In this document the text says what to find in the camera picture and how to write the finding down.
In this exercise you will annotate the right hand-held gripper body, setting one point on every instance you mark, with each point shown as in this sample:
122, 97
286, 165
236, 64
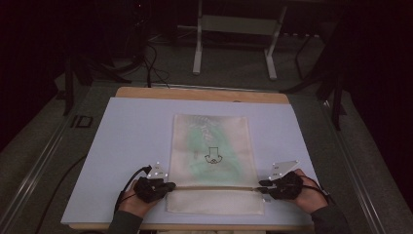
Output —
287, 188

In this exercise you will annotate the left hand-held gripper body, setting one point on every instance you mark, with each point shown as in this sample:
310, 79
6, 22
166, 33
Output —
151, 190

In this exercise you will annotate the cream mesh zipper bag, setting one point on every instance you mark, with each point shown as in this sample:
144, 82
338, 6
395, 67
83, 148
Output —
224, 202

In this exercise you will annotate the person's left hand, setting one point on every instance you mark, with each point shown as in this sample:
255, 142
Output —
136, 204

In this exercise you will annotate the person's right hand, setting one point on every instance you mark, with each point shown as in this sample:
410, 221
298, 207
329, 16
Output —
311, 198

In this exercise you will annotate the green garment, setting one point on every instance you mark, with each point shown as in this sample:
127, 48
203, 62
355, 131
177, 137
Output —
199, 143

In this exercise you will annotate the light blue table sheet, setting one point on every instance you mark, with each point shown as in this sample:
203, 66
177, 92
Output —
130, 136

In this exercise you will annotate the wooden table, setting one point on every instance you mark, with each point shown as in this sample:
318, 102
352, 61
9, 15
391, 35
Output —
195, 94

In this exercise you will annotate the black tripod stand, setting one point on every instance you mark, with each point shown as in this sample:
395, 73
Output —
337, 97
68, 84

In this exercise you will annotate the white metal stand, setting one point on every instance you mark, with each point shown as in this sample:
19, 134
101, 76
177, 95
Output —
240, 24

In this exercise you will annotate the aluminium floor rail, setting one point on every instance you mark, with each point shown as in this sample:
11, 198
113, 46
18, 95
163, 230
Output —
354, 162
35, 175

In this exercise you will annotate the black rectangular frame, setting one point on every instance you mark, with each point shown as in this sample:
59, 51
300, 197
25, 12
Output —
78, 121

